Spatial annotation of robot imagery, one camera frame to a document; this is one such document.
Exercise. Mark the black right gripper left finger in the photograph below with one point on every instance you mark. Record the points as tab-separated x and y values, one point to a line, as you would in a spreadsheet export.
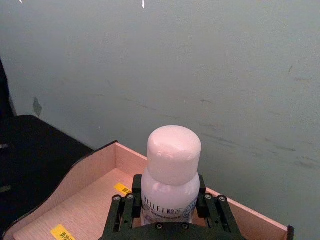
128	205

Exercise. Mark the yellow label sticker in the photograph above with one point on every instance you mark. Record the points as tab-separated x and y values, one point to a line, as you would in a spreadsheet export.
63	233
123	188

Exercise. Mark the black object at wall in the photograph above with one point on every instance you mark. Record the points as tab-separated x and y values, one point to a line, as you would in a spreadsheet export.
6	92

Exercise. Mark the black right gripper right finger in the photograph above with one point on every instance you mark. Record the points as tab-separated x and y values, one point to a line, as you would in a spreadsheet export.
215	210

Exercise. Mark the pale pink capped bottle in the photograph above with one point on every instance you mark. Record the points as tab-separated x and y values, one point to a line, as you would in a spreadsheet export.
172	175

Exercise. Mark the shallow brown cardboard tray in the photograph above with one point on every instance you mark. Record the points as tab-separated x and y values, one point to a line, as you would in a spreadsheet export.
82	200

